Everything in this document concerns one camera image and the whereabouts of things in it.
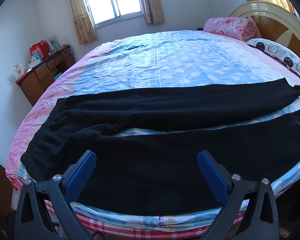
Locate pink floral folded blanket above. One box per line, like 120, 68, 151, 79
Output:
203, 17, 257, 41

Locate red gift bag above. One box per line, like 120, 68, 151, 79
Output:
29, 40, 50, 60

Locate tissue box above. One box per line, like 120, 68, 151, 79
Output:
29, 53, 43, 68

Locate right beige curtain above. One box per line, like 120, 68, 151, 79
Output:
141, 0, 165, 24

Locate blue pink bed sheet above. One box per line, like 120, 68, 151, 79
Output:
5, 30, 300, 239

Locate wooden desk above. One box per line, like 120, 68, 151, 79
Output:
15, 45, 75, 106

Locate black pants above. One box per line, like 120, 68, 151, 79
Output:
21, 79, 300, 216

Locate left beige curtain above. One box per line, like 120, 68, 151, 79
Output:
68, 0, 98, 45

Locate patterned pillow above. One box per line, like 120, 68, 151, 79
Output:
246, 38, 300, 77

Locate beige curtain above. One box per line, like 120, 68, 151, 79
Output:
141, 0, 165, 24
68, 0, 98, 45

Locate cream wooden headboard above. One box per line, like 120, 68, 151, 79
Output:
230, 1, 300, 57

